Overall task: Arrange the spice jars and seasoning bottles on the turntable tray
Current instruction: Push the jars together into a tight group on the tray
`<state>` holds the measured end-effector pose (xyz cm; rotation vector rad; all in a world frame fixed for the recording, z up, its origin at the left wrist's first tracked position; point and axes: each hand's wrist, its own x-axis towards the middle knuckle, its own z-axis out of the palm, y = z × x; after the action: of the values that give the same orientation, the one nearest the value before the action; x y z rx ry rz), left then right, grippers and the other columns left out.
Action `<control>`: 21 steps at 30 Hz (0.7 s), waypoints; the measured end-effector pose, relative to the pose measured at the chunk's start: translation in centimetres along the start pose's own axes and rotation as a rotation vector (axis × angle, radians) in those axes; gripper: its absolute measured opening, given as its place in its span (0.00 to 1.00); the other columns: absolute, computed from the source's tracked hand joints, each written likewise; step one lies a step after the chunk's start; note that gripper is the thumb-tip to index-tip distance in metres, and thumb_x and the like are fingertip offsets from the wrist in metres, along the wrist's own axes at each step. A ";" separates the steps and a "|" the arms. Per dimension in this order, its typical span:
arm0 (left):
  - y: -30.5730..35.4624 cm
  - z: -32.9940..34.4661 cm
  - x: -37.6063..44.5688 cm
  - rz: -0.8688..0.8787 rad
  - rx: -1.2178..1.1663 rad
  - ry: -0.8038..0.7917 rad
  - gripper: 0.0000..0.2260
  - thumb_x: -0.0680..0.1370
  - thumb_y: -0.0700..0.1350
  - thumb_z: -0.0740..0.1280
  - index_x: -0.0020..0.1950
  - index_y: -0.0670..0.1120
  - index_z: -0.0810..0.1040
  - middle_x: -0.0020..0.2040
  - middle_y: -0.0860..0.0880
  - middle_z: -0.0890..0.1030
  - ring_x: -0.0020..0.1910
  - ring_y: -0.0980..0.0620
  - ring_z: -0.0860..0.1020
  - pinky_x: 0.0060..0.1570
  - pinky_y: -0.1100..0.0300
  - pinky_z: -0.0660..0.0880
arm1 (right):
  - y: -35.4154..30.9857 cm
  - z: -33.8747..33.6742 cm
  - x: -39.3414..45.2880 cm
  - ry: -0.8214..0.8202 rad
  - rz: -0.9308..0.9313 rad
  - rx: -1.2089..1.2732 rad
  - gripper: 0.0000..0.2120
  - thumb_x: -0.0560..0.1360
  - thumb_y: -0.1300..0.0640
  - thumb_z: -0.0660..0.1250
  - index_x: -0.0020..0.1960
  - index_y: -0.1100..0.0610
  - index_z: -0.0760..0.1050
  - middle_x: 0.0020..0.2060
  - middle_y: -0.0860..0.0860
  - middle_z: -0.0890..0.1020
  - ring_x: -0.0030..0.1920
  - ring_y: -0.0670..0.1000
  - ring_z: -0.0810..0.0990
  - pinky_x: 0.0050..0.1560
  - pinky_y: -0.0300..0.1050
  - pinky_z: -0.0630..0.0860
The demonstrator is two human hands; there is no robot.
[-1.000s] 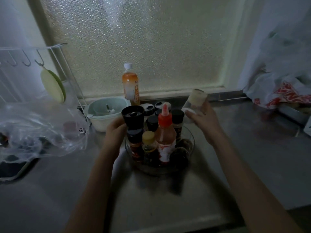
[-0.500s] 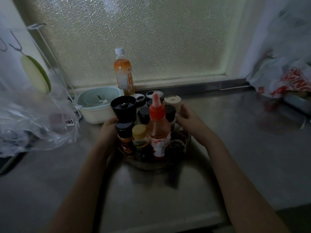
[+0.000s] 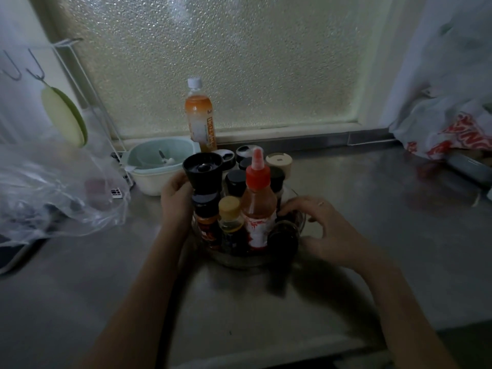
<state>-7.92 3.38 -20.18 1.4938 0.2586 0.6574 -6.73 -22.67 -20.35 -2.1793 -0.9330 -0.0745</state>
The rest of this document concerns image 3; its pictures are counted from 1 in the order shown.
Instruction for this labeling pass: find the person's right hand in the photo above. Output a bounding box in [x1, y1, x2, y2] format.
[278, 195, 382, 272]

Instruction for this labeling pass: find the person's left hand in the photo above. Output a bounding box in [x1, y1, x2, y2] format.
[161, 171, 194, 237]

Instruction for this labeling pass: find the clear round condiment tray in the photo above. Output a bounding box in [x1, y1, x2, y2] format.
[191, 187, 307, 270]

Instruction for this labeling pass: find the person's right forearm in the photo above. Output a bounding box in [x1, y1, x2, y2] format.
[355, 251, 462, 369]

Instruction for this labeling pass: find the person's left forearm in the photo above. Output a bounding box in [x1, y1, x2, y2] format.
[75, 226, 193, 369]

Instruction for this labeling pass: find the black pepper grinder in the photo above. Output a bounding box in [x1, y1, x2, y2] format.
[182, 151, 224, 246]

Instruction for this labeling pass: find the white plastic bowl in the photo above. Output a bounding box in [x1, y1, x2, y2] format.
[130, 167, 185, 197]

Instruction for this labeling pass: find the dark round sauce bottle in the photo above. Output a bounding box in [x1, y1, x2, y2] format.
[268, 222, 300, 267]

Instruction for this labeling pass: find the mint green plastic bowl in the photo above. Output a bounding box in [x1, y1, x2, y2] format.
[126, 136, 201, 175]

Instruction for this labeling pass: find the black and white flip-lid jar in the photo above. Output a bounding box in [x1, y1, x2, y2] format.
[214, 149, 237, 172]
[235, 145, 265, 169]

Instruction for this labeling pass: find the black-capped spice jar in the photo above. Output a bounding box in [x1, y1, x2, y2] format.
[224, 169, 247, 199]
[269, 167, 286, 200]

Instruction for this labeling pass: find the yellow-capped small oil bottle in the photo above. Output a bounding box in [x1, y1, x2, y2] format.
[218, 196, 247, 256]

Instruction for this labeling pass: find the small black and white device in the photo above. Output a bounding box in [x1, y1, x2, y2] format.
[110, 151, 135, 199]

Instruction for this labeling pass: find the orange drink bottle white cap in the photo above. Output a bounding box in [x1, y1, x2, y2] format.
[184, 77, 218, 153]

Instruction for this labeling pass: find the red-capped chili sauce bottle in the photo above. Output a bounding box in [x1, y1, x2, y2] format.
[241, 147, 278, 252]

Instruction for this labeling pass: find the beige-lidded spice jar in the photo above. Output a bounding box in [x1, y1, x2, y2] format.
[265, 152, 294, 179]

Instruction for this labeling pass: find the clear plastic bag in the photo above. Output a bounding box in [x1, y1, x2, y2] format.
[0, 105, 131, 248]

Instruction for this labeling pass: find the frosted glass window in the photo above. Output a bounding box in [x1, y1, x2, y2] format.
[58, 0, 389, 139]

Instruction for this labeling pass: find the grey flat container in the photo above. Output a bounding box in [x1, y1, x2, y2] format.
[445, 149, 492, 186]

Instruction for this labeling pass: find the white bag with red print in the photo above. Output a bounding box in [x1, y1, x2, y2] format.
[389, 94, 492, 161]

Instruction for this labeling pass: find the white translucent plastic sheet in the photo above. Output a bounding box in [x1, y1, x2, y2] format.
[378, 0, 492, 129]

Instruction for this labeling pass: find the white wire rack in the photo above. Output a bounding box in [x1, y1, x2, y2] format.
[51, 37, 128, 152]

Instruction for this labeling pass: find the metal wall hook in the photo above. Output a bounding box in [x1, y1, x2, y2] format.
[26, 48, 47, 84]

